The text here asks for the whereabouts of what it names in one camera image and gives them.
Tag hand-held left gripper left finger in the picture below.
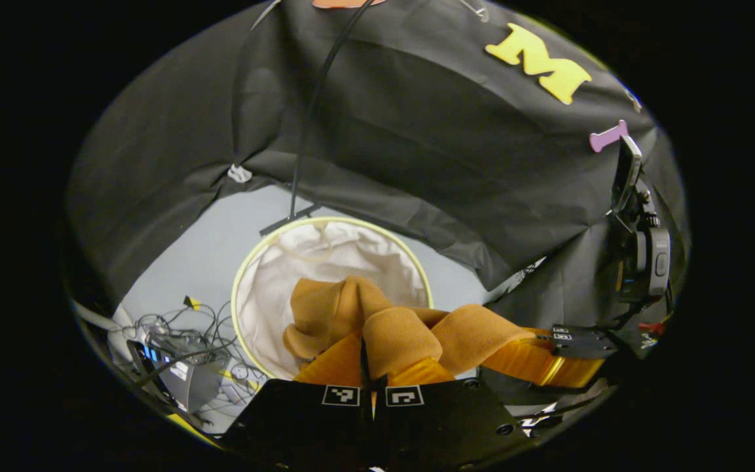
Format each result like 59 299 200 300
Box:
222 331 374 471

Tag brown jacket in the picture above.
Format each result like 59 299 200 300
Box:
282 275 552 382

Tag tangle of dark cables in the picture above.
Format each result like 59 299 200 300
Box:
107 295 268 422

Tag white laundry hamper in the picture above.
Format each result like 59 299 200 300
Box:
230 216 435 382

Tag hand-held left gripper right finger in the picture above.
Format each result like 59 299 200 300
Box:
374 356 537 471

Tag grey electronics box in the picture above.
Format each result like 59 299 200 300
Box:
127 331 235 415

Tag black backdrop cloth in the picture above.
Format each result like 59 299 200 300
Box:
66 0 690 328

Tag black clothes rack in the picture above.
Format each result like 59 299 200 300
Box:
258 0 379 238

